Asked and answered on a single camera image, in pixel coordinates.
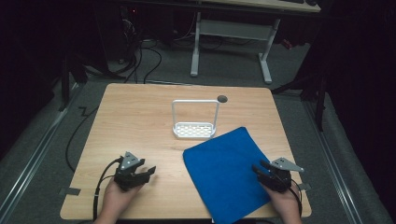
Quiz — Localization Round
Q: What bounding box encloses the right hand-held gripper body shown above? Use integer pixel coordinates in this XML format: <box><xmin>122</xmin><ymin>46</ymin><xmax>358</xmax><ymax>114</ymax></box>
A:
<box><xmin>257</xmin><ymin>157</ymin><xmax>305</xmax><ymax>193</ymax></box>

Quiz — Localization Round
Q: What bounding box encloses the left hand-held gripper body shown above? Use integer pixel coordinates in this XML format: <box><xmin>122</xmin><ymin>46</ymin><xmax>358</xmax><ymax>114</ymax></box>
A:
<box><xmin>113</xmin><ymin>151</ymin><xmax>150</xmax><ymax>192</ymax></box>

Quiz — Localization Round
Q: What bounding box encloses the blue cloth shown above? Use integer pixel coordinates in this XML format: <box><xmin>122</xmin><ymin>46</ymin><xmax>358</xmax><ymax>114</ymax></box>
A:
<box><xmin>182</xmin><ymin>126</ymin><xmax>273</xmax><ymax>224</ymax></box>

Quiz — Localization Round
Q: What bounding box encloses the white rack with perforated base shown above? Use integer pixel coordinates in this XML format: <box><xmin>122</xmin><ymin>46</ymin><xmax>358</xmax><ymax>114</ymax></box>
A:
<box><xmin>171</xmin><ymin>99</ymin><xmax>220</xmax><ymax>140</ymax></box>

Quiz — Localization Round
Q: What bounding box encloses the person's right hand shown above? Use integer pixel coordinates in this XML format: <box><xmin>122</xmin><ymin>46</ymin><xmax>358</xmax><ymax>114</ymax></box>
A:
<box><xmin>262</xmin><ymin>183</ymin><xmax>302</xmax><ymax>219</ymax></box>

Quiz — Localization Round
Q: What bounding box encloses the person's left hand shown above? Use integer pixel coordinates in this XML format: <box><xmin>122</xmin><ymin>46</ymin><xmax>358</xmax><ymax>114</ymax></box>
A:
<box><xmin>97</xmin><ymin>179</ymin><xmax>142</xmax><ymax>219</ymax></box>

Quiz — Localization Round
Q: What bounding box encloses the dark metal stand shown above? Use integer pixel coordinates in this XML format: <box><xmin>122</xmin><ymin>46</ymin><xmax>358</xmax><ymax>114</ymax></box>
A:
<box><xmin>272</xmin><ymin>69</ymin><xmax>329</xmax><ymax>132</ymax></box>
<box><xmin>58</xmin><ymin>51</ymin><xmax>90</xmax><ymax>112</ymax></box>

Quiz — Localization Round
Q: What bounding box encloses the dark computer tower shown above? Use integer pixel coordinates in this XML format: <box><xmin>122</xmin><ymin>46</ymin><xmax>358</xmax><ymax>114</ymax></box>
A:
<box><xmin>120</xmin><ymin>6</ymin><xmax>143</xmax><ymax>65</ymax></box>

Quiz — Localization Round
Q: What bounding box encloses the white-framed wooden desk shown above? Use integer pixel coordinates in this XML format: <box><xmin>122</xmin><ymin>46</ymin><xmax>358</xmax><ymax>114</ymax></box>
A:
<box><xmin>190</xmin><ymin>0</ymin><xmax>322</xmax><ymax>85</ymax></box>

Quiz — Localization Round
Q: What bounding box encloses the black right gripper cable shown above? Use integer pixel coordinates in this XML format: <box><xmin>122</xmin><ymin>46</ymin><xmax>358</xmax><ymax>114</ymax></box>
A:
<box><xmin>288</xmin><ymin>178</ymin><xmax>304</xmax><ymax>218</ymax></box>

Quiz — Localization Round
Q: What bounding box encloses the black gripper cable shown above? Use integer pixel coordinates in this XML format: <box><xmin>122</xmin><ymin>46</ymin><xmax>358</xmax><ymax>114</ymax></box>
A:
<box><xmin>92</xmin><ymin>157</ymin><xmax>124</xmax><ymax>222</ymax></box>
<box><xmin>288</xmin><ymin>178</ymin><xmax>304</xmax><ymax>218</ymax></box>

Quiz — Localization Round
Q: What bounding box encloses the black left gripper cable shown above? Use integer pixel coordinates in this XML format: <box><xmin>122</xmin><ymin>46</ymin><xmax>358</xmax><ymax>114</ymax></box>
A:
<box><xmin>92</xmin><ymin>157</ymin><xmax>124</xmax><ymax>222</ymax></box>

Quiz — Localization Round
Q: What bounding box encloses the metal floor rail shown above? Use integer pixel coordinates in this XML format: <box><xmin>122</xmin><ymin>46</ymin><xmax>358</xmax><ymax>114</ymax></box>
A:
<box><xmin>0</xmin><ymin>83</ymin><xmax>80</xmax><ymax>219</ymax></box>
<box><xmin>303</xmin><ymin>100</ymin><xmax>366</xmax><ymax>224</ymax></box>

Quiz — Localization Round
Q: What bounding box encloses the black floor cable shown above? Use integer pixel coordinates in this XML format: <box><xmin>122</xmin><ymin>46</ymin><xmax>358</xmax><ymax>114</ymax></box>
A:
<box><xmin>64</xmin><ymin>106</ymin><xmax>100</xmax><ymax>174</ymax></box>

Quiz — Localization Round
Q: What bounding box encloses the black looped cable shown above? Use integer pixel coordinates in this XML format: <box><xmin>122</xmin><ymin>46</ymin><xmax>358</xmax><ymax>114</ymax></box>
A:
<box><xmin>142</xmin><ymin>46</ymin><xmax>163</xmax><ymax>85</ymax></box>

